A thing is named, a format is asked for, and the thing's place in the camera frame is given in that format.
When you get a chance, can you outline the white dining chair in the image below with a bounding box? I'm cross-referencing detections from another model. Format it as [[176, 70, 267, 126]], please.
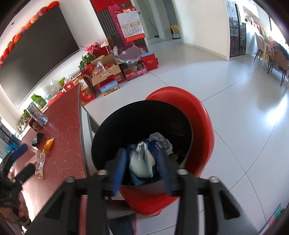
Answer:
[[280, 50, 289, 86]]

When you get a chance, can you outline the red wall calendar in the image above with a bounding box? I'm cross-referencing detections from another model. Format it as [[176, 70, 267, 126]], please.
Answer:
[[116, 9, 145, 41]]

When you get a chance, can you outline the pink flower bouquet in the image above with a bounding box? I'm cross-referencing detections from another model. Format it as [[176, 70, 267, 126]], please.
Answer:
[[85, 42, 101, 54]]

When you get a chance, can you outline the green snack bag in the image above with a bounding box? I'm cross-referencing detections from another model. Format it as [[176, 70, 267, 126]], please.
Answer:
[[31, 94, 47, 109]]

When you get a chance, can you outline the large red paper cutout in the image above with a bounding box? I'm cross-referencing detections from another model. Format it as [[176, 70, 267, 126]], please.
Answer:
[[90, 0, 136, 12]]

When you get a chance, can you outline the red plastic stool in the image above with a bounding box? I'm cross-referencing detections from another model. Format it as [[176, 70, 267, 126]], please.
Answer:
[[119, 87, 215, 217]]

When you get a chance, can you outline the blue snack wrapper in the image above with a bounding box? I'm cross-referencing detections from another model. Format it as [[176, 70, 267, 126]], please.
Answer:
[[126, 138, 168, 157]]

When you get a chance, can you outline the clear snack wrapper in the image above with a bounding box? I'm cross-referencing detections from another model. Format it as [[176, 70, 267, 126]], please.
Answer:
[[28, 146, 47, 180]]

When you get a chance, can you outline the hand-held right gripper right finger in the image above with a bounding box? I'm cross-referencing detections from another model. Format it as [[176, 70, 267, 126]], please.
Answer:
[[156, 145, 260, 235]]

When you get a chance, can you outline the beige dining chair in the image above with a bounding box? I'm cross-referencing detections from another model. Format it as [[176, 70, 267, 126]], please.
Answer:
[[254, 32, 266, 67]]

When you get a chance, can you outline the short red drink can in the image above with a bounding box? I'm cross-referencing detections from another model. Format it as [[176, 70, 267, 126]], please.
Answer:
[[27, 117, 43, 133]]

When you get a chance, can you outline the clear plastic bag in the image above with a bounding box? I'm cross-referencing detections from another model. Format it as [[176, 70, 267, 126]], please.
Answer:
[[50, 79, 60, 93]]

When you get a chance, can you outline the person's left hand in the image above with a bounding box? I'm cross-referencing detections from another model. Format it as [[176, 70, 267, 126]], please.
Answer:
[[0, 192, 31, 228]]

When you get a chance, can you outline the leafy green potted plant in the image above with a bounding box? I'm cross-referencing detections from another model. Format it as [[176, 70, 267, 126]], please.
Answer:
[[79, 53, 98, 71]]

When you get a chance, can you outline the narrow red paper cutout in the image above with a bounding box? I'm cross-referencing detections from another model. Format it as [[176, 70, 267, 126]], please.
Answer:
[[108, 5, 127, 46]]

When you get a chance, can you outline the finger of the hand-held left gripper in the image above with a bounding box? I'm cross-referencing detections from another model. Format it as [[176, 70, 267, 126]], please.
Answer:
[[14, 164, 36, 185], [4, 143, 29, 165]]

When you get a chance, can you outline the dining table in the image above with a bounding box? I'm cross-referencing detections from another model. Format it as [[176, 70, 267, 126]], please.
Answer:
[[263, 36, 289, 59]]

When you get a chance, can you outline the white plastic snack bag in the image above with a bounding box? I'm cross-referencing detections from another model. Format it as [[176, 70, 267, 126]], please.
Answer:
[[129, 141, 157, 179]]

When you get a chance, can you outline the chair with patterned cloth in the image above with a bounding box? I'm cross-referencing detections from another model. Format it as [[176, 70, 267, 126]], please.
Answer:
[[268, 42, 282, 74]]

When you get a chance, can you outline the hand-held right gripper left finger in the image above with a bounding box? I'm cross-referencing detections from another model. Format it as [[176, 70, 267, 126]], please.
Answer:
[[27, 148, 130, 235]]

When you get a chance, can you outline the glass display cabinet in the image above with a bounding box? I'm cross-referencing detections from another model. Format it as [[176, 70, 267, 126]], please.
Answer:
[[225, 0, 247, 58]]

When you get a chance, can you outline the small orange wrapper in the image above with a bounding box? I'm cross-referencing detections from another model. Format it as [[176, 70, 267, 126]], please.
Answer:
[[44, 138, 55, 151]]

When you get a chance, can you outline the black wrapper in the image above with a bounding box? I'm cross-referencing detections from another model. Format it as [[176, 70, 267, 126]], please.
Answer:
[[31, 133, 45, 146]]

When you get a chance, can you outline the large black television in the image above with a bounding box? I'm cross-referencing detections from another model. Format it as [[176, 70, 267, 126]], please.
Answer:
[[0, 5, 81, 109]]

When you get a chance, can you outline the black trash bin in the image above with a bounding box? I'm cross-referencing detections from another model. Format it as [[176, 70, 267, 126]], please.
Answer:
[[91, 101, 194, 188]]

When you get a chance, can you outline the yellow bag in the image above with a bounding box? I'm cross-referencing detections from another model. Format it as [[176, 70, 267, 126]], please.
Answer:
[[170, 25, 181, 39]]

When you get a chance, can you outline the row of paper lanterns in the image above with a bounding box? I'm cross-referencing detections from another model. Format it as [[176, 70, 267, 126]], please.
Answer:
[[0, 1, 60, 66]]

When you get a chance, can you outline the red gift box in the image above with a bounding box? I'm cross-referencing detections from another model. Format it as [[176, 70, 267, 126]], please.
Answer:
[[141, 52, 159, 72]]

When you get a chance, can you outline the dark slatted wall panel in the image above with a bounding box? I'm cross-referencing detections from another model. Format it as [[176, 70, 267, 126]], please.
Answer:
[[89, 0, 148, 53]]

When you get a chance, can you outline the brown cardboard box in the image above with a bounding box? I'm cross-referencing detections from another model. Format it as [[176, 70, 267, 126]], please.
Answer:
[[83, 55, 122, 91]]

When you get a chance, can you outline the tall silver drink can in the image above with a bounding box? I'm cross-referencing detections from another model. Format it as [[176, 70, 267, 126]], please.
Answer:
[[26, 103, 49, 125]]

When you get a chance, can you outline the small potted plant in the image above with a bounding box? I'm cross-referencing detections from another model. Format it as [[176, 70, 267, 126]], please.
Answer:
[[17, 112, 30, 132]]

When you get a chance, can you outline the pink fruit box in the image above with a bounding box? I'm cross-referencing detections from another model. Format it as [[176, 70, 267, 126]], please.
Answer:
[[123, 62, 148, 81]]

